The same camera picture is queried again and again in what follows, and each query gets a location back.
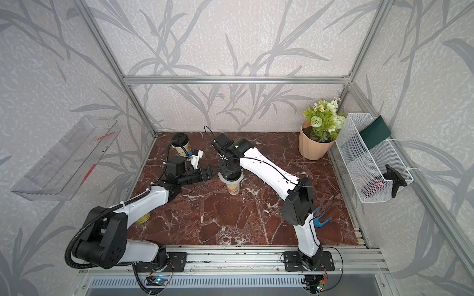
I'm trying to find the printed paper cup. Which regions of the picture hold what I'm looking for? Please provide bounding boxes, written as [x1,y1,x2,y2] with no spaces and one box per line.
[225,182,242,195]
[172,133,191,157]

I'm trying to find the black plastic cup lid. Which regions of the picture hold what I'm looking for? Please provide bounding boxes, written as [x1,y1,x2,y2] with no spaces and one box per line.
[172,133,190,147]

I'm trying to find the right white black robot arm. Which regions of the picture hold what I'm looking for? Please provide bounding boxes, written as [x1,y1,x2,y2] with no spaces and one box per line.
[212,133,322,260]

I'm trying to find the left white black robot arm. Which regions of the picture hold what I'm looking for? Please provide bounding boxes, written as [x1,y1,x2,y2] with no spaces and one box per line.
[64,156,218,270]

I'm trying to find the yellow green tape roll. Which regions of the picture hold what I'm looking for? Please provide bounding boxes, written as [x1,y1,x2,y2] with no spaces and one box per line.
[136,213,151,224]

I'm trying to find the pink flower pot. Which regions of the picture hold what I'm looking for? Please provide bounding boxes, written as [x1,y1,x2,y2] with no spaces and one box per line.
[299,120,335,160]

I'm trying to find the green white artificial flowers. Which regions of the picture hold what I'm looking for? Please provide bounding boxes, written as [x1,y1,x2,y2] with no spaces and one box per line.
[303,97,346,143]

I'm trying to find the red object in basket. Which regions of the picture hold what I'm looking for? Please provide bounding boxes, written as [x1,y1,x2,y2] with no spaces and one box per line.
[361,176,388,198]

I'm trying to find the dark green card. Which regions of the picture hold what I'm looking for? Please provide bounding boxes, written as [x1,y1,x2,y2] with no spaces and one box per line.
[360,116,391,150]

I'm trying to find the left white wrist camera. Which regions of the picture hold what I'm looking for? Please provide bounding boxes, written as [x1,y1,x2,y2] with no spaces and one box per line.
[188,149,203,170]

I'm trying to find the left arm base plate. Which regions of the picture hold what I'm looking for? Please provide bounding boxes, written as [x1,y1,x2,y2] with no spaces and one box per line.
[136,252,188,273]

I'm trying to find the blue garden fork wooden handle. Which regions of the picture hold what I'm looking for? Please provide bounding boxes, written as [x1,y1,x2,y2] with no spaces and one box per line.
[311,207,332,228]

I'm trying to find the clear acrylic wall shelf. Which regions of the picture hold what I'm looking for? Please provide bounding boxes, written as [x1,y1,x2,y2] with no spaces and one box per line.
[11,115,121,201]

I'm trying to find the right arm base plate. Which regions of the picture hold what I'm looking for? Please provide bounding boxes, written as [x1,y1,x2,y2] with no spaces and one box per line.
[280,250,335,272]

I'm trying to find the white wire mesh basket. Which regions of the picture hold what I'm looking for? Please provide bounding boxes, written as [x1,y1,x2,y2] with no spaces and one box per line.
[336,113,414,204]

